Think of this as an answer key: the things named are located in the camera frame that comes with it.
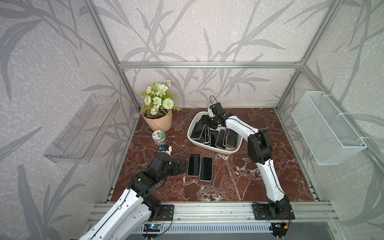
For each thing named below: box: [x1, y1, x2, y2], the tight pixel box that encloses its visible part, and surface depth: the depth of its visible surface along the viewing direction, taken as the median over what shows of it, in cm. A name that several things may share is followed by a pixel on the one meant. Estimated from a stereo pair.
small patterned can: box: [152, 129, 166, 146], surface depth 96 cm
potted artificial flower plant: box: [138, 80, 182, 133], surface depth 88 cm
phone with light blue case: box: [199, 156, 214, 182], surface depth 90 cm
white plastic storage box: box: [187, 111, 243, 155], surface depth 100 cm
